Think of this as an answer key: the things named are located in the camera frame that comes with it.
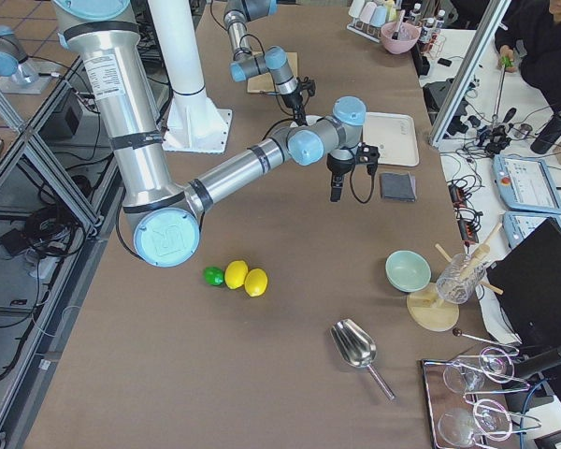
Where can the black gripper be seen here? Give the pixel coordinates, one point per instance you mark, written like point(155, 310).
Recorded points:
point(292, 99)
point(337, 166)

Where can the cream round plate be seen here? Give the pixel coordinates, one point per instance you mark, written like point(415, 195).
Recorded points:
point(310, 119)

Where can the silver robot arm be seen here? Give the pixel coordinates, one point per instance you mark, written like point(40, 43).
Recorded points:
point(250, 59)
point(163, 215)

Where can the cream rabbit tray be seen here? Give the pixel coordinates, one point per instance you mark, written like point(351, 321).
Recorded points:
point(394, 136)

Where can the wine glass rack tray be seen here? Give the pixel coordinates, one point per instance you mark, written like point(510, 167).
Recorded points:
point(465, 399)

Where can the wooden cutting board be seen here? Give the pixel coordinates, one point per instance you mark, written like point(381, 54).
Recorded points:
point(263, 84)

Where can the grey folded cloth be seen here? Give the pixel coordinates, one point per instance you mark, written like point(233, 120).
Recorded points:
point(398, 186)

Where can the mint green bowl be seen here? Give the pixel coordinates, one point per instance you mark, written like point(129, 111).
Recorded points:
point(407, 271)

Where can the mint green plastic cup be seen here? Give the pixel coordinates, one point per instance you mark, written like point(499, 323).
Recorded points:
point(356, 8)

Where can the pale pink plastic cup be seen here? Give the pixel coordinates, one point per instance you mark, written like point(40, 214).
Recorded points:
point(367, 12)

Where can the steel black-tipped muddler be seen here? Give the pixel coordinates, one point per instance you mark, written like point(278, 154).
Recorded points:
point(398, 24)

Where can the light blue plastic cup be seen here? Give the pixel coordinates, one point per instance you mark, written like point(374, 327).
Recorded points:
point(379, 16)

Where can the yellow lemon outer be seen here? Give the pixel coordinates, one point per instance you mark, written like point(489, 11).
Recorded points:
point(256, 282)

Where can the pink ribbed bowl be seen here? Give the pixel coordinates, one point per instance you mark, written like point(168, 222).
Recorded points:
point(408, 36)

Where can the yellow lemon near lime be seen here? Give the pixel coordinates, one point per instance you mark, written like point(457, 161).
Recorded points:
point(235, 274)

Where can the green lime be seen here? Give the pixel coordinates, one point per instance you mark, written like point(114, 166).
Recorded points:
point(213, 276)

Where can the wooden glass stand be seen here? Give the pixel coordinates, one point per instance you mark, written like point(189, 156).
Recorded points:
point(433, 313)

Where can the clear textured glass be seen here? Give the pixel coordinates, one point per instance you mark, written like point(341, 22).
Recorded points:
point(459, 280)

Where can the steel ice scoop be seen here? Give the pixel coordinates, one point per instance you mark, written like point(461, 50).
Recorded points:
point(358, 350)

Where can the blue teach pendant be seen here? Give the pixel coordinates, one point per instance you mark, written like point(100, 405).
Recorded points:
point(526, 184)
point(518, 225)

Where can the black monitor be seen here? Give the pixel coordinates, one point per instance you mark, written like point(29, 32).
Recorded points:
point(530, 277)

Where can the person in black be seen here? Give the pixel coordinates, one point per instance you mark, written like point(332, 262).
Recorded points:
point(536, 25)

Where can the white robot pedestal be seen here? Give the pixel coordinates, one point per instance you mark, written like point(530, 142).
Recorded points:
point(193, 123)

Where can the white wire cup rack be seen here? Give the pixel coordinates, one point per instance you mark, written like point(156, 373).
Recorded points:
point(363, 29)

